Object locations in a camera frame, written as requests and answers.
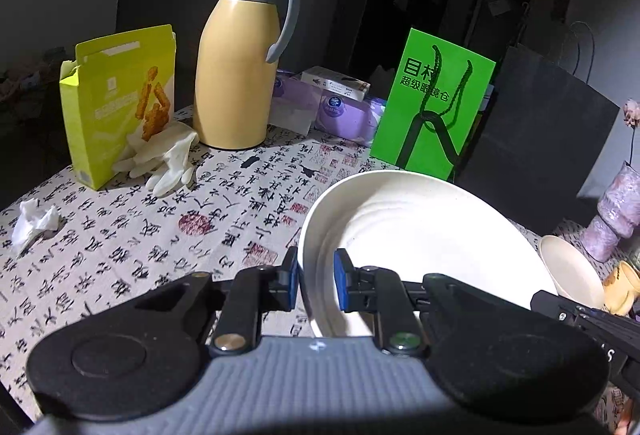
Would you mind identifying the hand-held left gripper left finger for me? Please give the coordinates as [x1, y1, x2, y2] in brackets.
[117, 247, 301, 359]

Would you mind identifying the yellow mug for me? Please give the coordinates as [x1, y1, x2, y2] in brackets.
[602, 260, 640, 316]

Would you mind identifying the purple ceramic vase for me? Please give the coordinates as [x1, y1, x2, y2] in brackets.
[585, 162, 640, 263]

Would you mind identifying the green paper bag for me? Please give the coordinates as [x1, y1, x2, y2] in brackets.
[369, 27, 497, 180]

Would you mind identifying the dark door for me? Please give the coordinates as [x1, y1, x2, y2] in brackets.
[372, 0, 453, 76]

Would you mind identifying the crumpled white tissue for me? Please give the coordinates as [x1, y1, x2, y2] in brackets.
[11, 197, 61, 258]

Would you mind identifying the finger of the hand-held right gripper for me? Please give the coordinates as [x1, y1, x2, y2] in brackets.
[531, 291, 586, 322]

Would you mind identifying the calligraphy printed tablecloth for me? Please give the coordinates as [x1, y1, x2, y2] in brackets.
[0, 105, 640, 421]

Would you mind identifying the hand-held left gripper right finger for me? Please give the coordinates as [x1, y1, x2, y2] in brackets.
[334, 247, 532, 359]

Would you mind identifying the large cream plate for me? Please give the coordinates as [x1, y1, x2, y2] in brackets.
[297, 170, 558, 338]

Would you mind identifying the small cream plate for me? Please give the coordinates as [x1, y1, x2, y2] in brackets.
[539, 235, 606, 311]

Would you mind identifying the yellow thermos jug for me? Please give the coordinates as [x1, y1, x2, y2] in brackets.
[192, 0, 301, 150]

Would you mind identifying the small white box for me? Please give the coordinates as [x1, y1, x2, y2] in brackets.
[301, 66, 372, 103]

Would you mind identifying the black paper bag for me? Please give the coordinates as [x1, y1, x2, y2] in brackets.
[457, 22, 621, 216]

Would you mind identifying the yellow-green snack box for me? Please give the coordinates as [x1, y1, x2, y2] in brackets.
[59, 25, 178, 190]

